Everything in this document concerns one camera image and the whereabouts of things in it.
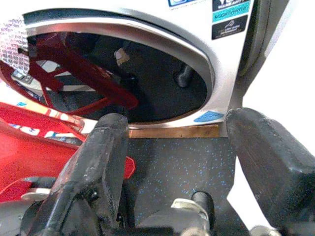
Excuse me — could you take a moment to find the black white-print sticker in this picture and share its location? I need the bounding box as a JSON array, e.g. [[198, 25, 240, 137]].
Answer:
[[211, 14, 249, 41]]

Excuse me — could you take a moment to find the blue oval sticker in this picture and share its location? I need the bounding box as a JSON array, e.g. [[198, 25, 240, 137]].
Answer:
[[193, 110, 225, 123]]

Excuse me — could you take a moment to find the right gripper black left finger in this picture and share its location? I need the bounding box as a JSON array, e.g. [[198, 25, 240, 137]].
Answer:
[[31, 113, 129, 236]]

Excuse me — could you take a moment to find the white washing machine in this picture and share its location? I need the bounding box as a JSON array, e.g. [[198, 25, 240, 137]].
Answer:
[[0, 0, 291, 139]]

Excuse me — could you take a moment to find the teal inverter sticker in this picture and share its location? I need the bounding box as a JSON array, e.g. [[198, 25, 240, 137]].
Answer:
[[212, 4, 250, 24]]

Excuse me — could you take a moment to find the wooden plinth strip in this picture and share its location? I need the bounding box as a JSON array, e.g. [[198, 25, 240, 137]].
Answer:
[[127, 123, 220, 139]]

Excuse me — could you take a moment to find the small bubble wrap piece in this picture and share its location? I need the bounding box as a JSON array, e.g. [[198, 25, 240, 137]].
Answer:
[[0, 16, 30, 75]]

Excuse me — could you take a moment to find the blue and white sticker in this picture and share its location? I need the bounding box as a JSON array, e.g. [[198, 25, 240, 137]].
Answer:
[[168, 0, 208, 7]]

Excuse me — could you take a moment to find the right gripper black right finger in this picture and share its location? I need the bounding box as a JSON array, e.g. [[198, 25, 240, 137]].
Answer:
[[225, 107, 315, 236]]

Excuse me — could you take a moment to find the black blue-speckled rubber mat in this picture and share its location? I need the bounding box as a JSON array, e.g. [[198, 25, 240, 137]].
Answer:
[[122, 137, 237, 223]]

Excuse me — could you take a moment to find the red plastic container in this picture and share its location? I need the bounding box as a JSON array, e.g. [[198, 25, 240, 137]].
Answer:
[[0, 102, 136, 204]]

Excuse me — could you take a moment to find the black warranty sticker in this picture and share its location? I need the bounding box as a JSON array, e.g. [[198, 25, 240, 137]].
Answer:
[[212, 0, 252, 12]]

